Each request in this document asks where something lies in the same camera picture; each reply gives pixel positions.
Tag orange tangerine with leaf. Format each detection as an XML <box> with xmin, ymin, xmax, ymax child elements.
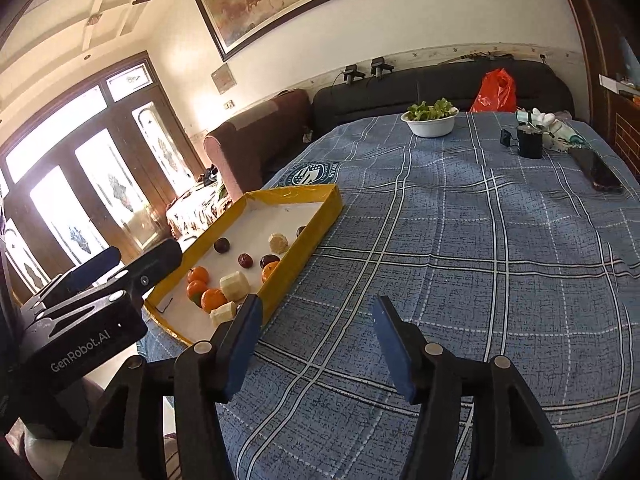
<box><xmin>186</xmin><ymin>280</ymin><xmax>208</xmax><ymax>307</ymax></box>

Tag dark red apple front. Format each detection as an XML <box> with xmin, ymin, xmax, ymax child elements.
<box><xmin>214</xmin><ymin>237</ymin><xmax>230</xmax><ymax>254</ymax></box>

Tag dark red apple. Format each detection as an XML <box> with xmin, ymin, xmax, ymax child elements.
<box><xmin>238</xmin><ymin>252</ymin><xmax>254</xmax><ymax>269</ymax></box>
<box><xmin>214</xmin><ymin>237</ymin><xmax>230</xmax><ymax>254</ymax></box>

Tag floral covered side table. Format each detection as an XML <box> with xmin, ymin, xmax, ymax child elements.
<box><xmin>166</xmin><ymin>182</ymin><xmax>232</xmax><ymax>240</ymax></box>

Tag white fruit piece large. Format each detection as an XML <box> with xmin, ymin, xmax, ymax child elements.
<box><xmin>219</xmin><ymin>271</ymin><xmax>250</xmax><ymax>301</ymax></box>

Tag white fruit piece small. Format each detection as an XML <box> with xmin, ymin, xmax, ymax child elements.
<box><xmin>209</xmin><ymin>301</ymin><xmax>238</xmax><ymax>328</ymax></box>

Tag wooden glass door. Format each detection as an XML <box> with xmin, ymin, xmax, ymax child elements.
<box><xmin>1</xmin><ymin>52</ymin><xmax>204</xmax><ymax>301</ymax></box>

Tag yellow cardboard box tray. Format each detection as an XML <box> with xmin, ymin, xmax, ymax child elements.
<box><xmin>144</xmin><ymin>184</ymin><xmax>343</xmax><ymax>344</ymax></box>

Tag dark plum in tray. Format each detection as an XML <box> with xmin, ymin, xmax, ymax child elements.
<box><xmin>259</xmin><ymin>254</ymin><xmax>280</xmax><ymax>269</ymax></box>

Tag beige cake piece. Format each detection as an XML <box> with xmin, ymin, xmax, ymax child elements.
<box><xmin>268</xmin><ymin>232</ymin><xmax>290</xmax><ymax>255</ymax></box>

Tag dark red armchair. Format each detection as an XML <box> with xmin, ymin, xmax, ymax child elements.
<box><xmin>203</xmin><ymin>89</ymin><xmax>311</xmax><ymax>200</ymax></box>

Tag blue plaid tablecloth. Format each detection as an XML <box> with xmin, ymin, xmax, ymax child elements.
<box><xmin>218</xmin><ymin>113</ymin><xmax>639</xmax><ymax>479</ymax></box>

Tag black clamp device left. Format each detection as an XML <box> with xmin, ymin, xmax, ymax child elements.
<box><xmin>343</xmin><ymin>64</ymin><xmax>367</xmax><ymax>84</ymax></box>

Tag black clamp device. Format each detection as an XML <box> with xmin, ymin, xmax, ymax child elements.
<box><xmin>371</xmin><ymin>56</ymin><xmax>395</xmax><ymax>79</ymax></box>
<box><xmin>343</xmin><ymin>64</ymin><xmax>367</xmax><ymax>84</ymax></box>

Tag black smartphone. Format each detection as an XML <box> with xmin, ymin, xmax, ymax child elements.
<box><xmin>567</xmin><ymin>148</ymin><xmax>623</xmax><ymax>193</ymax></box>

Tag black clamp device right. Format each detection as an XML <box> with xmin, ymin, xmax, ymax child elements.
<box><xmin>371</xmin><ymin>56</ymin><xmax>395</xmax><ymax>79</ymax></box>

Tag black cylindrical cup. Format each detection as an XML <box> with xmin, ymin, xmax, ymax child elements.
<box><xmin>516</xmin><ymin>125</ymin><xmax>542</xmax><ymax>159</ymax></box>

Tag white bowl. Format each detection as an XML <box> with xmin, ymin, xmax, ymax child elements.
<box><xmin>400</xmin><ymin>107</ymin><xmax>459</xmax><ymax>139</ymax></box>

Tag small black charger cube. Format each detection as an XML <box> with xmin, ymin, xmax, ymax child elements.
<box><xmin>500</xmin><ymin>129</ymin><xmax>512</xmax><ymax>148</ymax></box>

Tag white green cloth bag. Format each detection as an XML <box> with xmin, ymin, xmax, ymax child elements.
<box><xmin>515</xmin><ymin>108</ymin><xmax>589</xmax><ymax>152</ymax></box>

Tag green lettuce leaves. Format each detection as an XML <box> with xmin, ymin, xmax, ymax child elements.
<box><xmin>407</xmin><ymin>98</ymin><xmax>457</xmax><ymax>122</ymax></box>

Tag red plastic bag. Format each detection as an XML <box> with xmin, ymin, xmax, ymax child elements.
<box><xmin>471</xmin><ymin>68</ymin><xmax>516</xmax><ymax>113</ymax></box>

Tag black leather sofa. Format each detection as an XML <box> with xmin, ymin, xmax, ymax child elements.
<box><xmin>311</xmin><ymin>58</ymin><xmax>575</xmax><ymax>139</ymax></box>

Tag brown wooden cabinet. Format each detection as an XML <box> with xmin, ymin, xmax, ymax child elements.
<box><xmin>568</xmin><ymin>0</ymin><xmax>639</xmax><ymax>177</ymax></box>

